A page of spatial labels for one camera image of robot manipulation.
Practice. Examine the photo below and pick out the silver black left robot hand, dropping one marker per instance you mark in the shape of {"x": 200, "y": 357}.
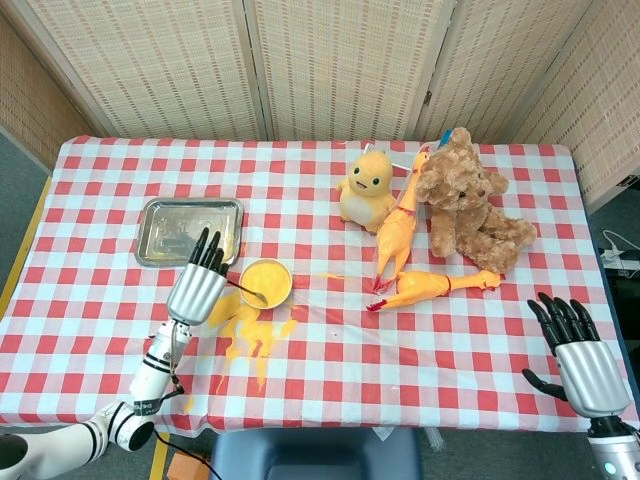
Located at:
{"x": 195, "y": 295}

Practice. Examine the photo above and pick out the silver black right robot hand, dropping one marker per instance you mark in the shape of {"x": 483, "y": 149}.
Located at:
{"x": 592, "y": 375}

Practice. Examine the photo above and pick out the dark metal spoon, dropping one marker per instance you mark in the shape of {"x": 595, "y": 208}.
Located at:
{"x": 260, "y": 298}

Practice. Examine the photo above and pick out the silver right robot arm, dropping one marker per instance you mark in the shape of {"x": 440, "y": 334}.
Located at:
{"x": 614, "y": 447}

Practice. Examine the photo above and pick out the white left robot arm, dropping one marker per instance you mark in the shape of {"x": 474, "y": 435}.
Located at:
{"x": 155, "y": 370}

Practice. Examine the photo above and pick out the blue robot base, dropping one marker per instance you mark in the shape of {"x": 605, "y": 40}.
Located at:
{"x": 315, "y": 455}

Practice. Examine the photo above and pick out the yellow powder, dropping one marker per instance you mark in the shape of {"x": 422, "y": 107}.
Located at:
{"x": 245, "y": 325}

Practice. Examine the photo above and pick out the cream round bowl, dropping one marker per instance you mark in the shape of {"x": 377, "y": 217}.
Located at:
{"x": 265, "y": 306}

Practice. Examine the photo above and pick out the rectangular metal tray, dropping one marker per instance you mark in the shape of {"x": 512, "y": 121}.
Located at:
{"x": 165, "y": 225}

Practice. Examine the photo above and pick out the black equipment case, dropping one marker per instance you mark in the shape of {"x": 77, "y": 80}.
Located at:
{"x": 625, "y": 290}

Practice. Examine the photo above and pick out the white power strip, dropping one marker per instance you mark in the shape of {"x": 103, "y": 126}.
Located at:
{"x": 620, "y": 257}

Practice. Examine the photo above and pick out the red white checkered tablecloth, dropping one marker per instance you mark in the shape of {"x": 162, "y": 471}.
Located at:
{"x": 350, "y": 360}

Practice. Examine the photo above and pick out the orange box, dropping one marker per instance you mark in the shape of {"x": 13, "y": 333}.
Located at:
{"x": 187, "y": 465}

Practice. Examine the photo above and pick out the yellow rubber chicken toy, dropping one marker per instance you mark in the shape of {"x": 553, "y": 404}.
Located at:
{"x": 420, "y": 287}
{"x": 392, "y": 240}

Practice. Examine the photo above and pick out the yellow plush monster toy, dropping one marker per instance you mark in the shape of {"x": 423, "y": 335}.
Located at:
{"x": 365, "y": 200}

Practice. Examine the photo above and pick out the brown teddy bear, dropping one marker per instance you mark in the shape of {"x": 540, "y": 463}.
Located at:
{"x": 465, "y": 210}

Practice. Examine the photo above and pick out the clear plastic bag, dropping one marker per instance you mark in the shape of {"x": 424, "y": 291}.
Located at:
{"x": 400, "y": 160}

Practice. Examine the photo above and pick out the woven folding screen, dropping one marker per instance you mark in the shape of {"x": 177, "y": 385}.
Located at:
{"x": 325, "y": 65}

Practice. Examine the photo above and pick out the small blue packet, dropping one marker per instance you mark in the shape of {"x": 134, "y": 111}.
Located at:
{"x": 446, "y": 137}

